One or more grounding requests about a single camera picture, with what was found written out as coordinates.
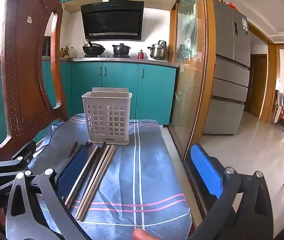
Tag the kitchen countertop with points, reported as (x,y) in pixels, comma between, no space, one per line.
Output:
(147,62)

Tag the beige chopstick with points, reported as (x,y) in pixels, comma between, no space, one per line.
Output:
(103,180)
(99,177)

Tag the blue plaid cloth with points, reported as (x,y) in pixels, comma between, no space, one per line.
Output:
(144,180)

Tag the person's right hand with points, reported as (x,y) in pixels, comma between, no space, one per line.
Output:
(142,235)

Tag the white plastic utensil basket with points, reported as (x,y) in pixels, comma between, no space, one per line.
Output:
(99,100)

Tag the carved wooden chair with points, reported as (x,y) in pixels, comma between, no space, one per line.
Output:
(24,67)

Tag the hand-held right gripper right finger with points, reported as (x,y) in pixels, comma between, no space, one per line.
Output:
(204,172)

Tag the black range hood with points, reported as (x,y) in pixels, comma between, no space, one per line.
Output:
(111,20)

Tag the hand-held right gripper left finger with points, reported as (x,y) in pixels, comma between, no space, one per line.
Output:
(70,172)

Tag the black kitchen appliance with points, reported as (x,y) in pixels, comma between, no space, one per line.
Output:
(46,46)

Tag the wooden framed glass sliding door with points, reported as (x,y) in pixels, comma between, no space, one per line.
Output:
(189,67)

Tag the black wok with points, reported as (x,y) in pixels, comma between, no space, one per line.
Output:
(93,49)

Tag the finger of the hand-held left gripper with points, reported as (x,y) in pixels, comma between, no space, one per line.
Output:
(6,163)

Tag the silver black chopstick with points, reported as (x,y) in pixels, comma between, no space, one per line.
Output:
(83,175)

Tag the brown wooden door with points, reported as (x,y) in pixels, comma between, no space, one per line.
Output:
(258,85)

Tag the stainless steel pot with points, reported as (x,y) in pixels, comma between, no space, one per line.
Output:
(158,51)

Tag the black cooking pot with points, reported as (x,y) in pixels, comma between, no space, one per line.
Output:
(121,49)

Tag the dark brown chopstick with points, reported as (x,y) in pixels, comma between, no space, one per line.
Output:
(73,150)
(88,145)
(95,170)

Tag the small red bottle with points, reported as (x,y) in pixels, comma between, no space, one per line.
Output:
(141,55)

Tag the silver refrigerator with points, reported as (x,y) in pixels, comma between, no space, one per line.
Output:
(228,80)

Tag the dark condiment bottle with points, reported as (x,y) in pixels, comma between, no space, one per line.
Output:
(66,52)

